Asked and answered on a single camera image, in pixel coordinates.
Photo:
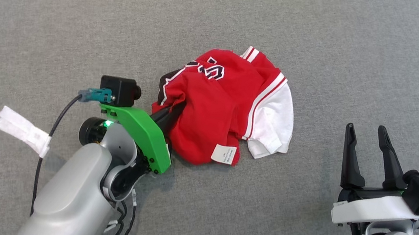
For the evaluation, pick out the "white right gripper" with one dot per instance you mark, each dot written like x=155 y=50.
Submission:
x=372 y=210

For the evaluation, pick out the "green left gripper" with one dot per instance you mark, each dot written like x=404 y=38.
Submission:
x=142 y=128

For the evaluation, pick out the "red jersey shirt white sleeves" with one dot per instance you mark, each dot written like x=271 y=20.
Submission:
x=210 y=113

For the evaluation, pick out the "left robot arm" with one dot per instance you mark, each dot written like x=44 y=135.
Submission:
x=76 y=193

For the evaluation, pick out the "teal left camera connector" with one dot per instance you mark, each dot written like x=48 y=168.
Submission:
x=95 y=95

